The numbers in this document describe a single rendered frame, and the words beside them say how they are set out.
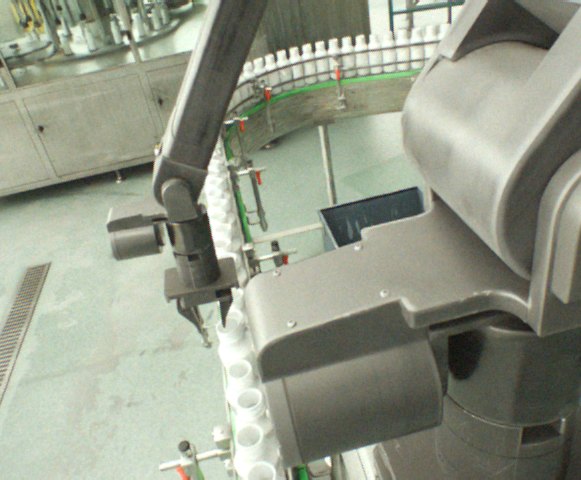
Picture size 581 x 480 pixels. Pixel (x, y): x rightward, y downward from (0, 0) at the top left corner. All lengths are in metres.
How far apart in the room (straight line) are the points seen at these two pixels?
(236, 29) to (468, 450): 0.46
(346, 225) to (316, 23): 4.71
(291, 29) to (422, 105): 5.91
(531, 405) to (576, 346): 0.03
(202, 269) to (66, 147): 3.72
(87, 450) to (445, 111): 2.31
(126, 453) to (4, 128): 2.82
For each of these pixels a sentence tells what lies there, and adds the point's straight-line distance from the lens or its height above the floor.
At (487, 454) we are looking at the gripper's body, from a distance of 0.24.
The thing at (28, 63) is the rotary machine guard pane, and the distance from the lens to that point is 4.25.
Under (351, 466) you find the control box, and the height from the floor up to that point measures 1.08.
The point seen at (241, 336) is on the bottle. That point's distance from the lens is 0.80.
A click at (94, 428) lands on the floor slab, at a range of 2.47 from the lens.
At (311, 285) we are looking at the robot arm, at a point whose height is 1.61.
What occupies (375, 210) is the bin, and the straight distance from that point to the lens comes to 1.58.
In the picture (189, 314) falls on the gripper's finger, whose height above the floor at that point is 1.26.
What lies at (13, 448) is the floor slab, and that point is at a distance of 2.61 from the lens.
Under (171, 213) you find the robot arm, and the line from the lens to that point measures 0.64.
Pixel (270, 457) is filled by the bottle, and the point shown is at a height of 1.13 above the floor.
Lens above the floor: 1.72
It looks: 33 degrees down
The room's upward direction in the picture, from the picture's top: 11 degrees counter-clockwise
